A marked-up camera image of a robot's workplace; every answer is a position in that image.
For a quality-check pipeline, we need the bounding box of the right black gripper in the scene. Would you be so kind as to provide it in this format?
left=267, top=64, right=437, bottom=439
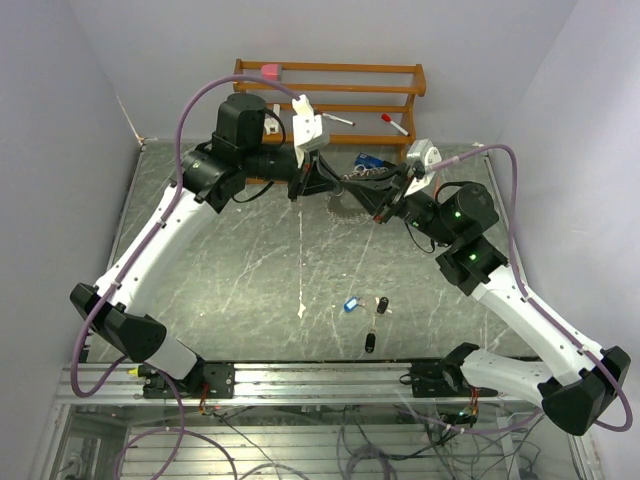
left=341, top=163, right=458, bottom=248

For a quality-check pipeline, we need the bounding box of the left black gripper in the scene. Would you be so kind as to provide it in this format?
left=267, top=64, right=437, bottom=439
left=244, top=146, right=345, bottom=204

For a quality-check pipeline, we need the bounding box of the large metal keyring chain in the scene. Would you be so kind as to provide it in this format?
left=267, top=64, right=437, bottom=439
left=325, top=164, right=389, bottom=221

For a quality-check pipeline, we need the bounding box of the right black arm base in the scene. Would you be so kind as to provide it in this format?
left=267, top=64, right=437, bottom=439
left=398, top=359, right=472, bottom=399

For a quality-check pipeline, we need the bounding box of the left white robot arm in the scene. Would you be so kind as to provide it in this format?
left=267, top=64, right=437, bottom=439
left=70, top=93, right=333, bottom=397

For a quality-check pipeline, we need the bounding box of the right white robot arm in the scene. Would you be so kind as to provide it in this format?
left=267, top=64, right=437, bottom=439
left=340, top=169, right=633, bottom=436

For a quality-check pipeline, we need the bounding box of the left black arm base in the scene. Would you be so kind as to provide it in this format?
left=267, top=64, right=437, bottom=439
left=135, top=361, right=236, bottom=399

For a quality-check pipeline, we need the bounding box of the blue stapler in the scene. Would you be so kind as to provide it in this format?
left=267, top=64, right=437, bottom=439
left=354, top=152, right=385, bottom=170

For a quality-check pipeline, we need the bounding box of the red capped white marker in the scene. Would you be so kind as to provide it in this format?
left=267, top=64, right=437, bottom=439
left=321, top=112, right=356, bottom=127

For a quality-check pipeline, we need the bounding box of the white plastic clip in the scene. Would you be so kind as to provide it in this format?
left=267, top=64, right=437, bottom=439
left=264, top=104, right=282, bottom=135

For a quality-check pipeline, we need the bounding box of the red tipped white marker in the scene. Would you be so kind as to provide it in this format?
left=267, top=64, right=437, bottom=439
left=381, top=113, right=410, bottom=137

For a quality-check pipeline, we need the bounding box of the black key fob upper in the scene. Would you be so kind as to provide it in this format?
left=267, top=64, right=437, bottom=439
left=376, top=297, right=389, bottom=315

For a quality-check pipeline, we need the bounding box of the black key fob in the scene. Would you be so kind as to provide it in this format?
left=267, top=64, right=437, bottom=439
left=364, top=332, right=376, bottom=353
left=376, top=297, right=389, bottom=315

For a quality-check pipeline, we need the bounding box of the blue key tag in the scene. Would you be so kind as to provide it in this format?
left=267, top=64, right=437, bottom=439
left=343, top=297, right=360, bottom=313

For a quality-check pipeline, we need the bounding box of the wooden three-tier shelf rack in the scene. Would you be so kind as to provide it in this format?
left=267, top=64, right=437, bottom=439
left=234, top=59, right=427, bottom=163

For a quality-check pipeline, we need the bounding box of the pink eraser block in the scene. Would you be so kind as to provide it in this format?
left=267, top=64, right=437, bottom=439
left=260, top=63, right=283, bottom=82

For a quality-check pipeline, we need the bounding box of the black key fob lower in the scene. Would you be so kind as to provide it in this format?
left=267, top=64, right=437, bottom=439
left=364, top=332, right=376, bottom=353

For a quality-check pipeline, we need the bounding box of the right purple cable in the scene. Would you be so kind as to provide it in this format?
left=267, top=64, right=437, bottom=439
left=427, top=143, right=634, bottom=432

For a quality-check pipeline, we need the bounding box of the purple cable loop below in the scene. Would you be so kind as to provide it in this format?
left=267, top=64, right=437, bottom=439
left=113, top=379, right=239, bottom=480

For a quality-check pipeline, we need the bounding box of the aluminium mounting rail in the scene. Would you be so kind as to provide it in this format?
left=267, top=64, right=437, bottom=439
left=53, top=360, right=581, bottom=405

